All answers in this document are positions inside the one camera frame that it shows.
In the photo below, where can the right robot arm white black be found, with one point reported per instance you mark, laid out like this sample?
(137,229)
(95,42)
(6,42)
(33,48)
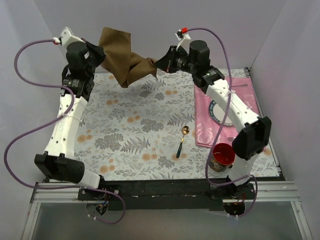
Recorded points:
(253,131)

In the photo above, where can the floral tablecloth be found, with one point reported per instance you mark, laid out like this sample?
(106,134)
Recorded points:
(134,133)

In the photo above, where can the gold spoon teal handle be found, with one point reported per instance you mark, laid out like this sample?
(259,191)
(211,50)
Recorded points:
(185,130)

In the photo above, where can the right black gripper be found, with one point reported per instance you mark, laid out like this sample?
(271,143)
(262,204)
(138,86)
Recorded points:
(169,60)

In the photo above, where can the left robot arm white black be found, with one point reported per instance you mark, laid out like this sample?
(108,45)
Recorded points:
(57,162)

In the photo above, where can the brown cloth napkin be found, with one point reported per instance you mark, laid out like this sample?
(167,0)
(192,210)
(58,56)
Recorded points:
(126,66)

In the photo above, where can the red interior dark mug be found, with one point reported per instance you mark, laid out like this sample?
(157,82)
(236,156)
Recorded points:
(223,156)

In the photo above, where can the black base bar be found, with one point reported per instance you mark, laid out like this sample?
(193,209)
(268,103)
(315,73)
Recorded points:
(166,194)

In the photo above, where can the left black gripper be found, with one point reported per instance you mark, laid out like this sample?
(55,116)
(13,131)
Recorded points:
(96,51)

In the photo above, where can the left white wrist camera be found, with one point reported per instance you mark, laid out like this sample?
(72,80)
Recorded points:
(66,38)

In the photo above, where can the silver fork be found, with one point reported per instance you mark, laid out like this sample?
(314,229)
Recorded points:
(231,139)

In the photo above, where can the silver spoon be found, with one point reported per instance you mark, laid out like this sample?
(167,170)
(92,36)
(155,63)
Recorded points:
(242,85)

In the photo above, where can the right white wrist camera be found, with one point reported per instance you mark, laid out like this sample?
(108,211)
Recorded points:
(184,39)

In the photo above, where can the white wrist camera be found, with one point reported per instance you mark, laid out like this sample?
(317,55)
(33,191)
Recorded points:
(184,39)
(66,38)

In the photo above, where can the white plate dark rim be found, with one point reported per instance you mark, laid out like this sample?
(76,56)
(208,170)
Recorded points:
(217,114)

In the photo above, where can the pink satin cloth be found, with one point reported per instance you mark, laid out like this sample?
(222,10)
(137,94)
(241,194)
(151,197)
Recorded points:
(205,127)

